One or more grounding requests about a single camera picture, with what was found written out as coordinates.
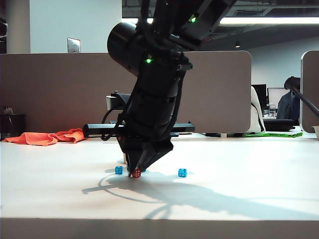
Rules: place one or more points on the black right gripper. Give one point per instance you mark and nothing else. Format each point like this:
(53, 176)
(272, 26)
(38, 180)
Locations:
(152, 117)

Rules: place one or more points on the red die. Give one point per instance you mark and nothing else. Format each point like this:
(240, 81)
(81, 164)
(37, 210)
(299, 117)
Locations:
(136, 174)

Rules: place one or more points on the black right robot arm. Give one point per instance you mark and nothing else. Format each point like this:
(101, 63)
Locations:
(124, 44)

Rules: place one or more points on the brown foreground board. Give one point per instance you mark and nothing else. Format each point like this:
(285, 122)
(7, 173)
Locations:
(159, 229)

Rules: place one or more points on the orange cloth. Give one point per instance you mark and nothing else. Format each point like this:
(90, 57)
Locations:
(37, 139)

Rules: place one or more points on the brown desk partition panel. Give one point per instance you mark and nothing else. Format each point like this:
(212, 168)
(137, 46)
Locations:
(49, 87)
(311, 74)

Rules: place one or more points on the white chair back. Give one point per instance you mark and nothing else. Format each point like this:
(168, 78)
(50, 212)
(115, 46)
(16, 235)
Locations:
(255, 119)

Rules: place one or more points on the black computer monitor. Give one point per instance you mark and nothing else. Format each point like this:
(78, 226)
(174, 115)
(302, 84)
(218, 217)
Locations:
(260, 94)

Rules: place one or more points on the green tape strip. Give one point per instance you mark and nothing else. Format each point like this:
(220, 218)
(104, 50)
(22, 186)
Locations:
(274, 134)

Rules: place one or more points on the black flat case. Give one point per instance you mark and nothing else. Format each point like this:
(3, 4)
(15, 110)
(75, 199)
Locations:
(277, 124)

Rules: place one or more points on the monitor with white screen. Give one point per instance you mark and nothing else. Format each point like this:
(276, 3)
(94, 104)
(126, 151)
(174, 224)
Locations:
(275, 95)

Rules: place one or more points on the seated person in dark jacket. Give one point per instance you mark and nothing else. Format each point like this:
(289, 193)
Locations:
(286, 107)

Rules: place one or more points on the black diagonal pole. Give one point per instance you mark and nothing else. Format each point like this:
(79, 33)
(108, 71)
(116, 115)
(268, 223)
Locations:
(307, 101)

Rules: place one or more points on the beige paper bowl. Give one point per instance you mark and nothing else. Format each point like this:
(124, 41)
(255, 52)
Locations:
(316, 132)

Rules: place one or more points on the long ceiling light strip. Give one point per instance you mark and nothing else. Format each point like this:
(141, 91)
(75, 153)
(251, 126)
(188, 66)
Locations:
(274, 20)

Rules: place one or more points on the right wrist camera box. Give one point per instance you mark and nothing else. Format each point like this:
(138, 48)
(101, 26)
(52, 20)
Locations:
(117, 102)

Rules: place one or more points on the metal wall switch plate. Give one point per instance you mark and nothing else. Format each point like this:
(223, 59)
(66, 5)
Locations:
(73, 45)

